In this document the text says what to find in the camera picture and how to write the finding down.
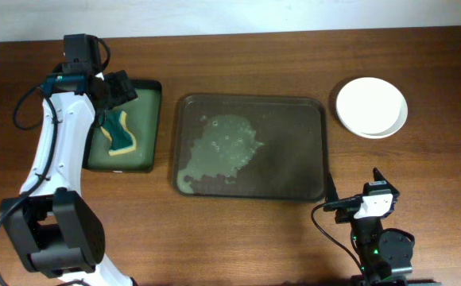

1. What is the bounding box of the yellow and green sponge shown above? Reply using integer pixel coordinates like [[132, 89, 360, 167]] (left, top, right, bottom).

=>
[[100, 110, 137, 157]]

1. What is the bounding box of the white plate with yellow stain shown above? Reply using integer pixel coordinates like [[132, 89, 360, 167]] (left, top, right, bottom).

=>
[[335, 77, 409, 139]]

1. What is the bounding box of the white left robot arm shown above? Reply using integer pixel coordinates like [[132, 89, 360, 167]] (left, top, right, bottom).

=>
[[0, 71, 137, 285]]

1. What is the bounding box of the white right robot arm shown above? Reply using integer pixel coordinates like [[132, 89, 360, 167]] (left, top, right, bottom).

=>
[[323, 168, 415, 285]]

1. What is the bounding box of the black tray with soapy water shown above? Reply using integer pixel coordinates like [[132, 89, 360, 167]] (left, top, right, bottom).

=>
[[83, 79, 162, 172]]

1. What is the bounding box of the dark brown serving tray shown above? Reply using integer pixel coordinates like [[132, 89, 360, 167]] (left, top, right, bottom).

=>
[[171, 94, 329, 203]]

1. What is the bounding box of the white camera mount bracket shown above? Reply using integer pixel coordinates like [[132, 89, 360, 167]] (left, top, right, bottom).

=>
[[353, 193, 393, 219]]

